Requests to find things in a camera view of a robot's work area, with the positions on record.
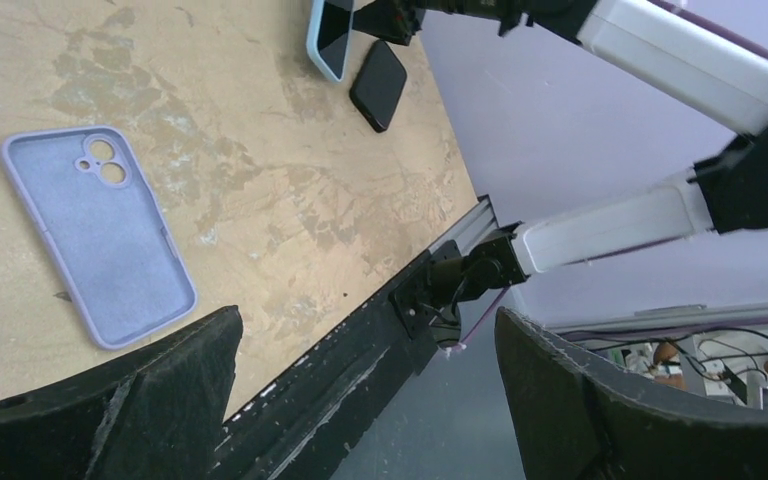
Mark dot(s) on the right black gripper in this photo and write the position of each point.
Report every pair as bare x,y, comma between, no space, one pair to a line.
392,21

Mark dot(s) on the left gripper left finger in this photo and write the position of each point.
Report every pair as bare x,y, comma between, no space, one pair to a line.
154,413

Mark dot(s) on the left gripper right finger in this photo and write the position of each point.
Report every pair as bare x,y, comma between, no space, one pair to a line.
577,415

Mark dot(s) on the phone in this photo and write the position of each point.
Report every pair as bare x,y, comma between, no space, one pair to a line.
327,40
378,86

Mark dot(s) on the lilac phone case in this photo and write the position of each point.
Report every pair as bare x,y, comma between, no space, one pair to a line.
99,219

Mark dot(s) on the phone in dark case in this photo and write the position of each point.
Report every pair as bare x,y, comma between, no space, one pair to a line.
378,86

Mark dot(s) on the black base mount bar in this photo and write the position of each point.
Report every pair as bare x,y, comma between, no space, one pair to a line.
406,387

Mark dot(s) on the aluminium table frame rail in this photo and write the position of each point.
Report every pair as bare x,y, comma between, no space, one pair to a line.
470,229

